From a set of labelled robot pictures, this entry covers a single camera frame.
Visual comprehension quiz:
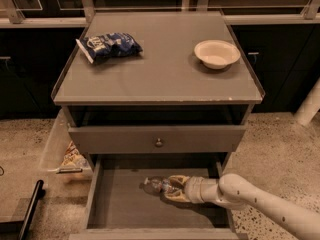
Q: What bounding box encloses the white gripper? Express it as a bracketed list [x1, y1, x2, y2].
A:
[164, 175, 218, 204]

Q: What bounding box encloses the clear plastic water bottle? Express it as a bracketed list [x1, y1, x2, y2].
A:
[143, 176, 182, 194]

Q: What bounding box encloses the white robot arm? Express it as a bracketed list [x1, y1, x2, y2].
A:
[180, 85, 320, 240]

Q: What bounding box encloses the round metal drawer knob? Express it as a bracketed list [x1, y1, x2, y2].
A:
[155, 138, 164, 148]

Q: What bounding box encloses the open grey middle drawer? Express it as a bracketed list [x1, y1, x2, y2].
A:
[69, 154, 248, 240]

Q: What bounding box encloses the grey upper drawer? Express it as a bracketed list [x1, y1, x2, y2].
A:
[69, 125, 245, 154]

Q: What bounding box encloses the grey drawer cabinet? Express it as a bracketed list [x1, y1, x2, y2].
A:
[50, 11, 266, 240]

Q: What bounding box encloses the clear plastic storage bin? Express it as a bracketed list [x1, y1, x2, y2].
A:
[39, 110, 93, 182]

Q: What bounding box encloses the white bowl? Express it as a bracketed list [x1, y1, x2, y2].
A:
[194, 40, 241, 70]

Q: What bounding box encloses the blue chip bag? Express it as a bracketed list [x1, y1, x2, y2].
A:
[76, 32, 143, 63]

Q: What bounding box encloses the black bar on floor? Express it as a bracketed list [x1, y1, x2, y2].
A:
[18, 180, 46, 240]

